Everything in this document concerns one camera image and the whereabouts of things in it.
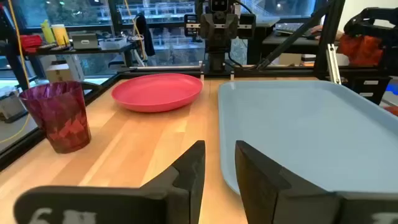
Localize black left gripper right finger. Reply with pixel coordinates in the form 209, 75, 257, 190
234, 140, 398, 224

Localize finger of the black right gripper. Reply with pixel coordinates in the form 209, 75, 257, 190
200, 12, 219, 40
219, 12, 239, 40

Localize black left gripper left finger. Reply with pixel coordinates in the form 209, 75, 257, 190
12, 139, 206, 224

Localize pink round plate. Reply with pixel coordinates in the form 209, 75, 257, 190
111, 73, 204, 113

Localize light blue plastic tray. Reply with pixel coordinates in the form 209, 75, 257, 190
217, 80, 398, 195

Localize dark hanging cloth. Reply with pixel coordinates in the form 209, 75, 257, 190
134, 12, 156, 57

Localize black computer keyboard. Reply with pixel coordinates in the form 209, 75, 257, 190
275, 22, 312, 37

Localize clear plastic container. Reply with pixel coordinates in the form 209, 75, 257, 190
99, 37, 128, 50

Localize stacked books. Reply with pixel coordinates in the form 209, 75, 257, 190
300, 53, 318, 67

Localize person's hand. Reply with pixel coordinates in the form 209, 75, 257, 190
310, 24, 325, 40

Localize black side desk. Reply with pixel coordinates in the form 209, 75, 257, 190
6, 42, 137, 91

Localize grey metal box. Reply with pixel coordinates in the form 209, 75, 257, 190
70, 32, 99, 50

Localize yellow plastic container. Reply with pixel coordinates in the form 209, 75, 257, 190
50, 24, 71, 47

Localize person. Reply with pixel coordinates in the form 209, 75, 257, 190
334, 29, 385, 67

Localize cardboard box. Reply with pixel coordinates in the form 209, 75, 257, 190
45, 63, 74, 83

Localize black drawer cabinet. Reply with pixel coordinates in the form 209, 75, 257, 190
353, 75, 393, 105

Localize yellow-green bottle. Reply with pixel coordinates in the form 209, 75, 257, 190
40, 19, 56, 44

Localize red fabric item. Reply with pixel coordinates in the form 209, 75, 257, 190
19, 34, 44, 54

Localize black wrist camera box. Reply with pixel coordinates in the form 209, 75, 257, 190
208, 0, 231, 14

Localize yellow extension cable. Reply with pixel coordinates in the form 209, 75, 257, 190
0, 0, 31, 144
123, 0, 147, 60

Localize silver aluminium bracket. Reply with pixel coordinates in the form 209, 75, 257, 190
325, 43, 342, 85

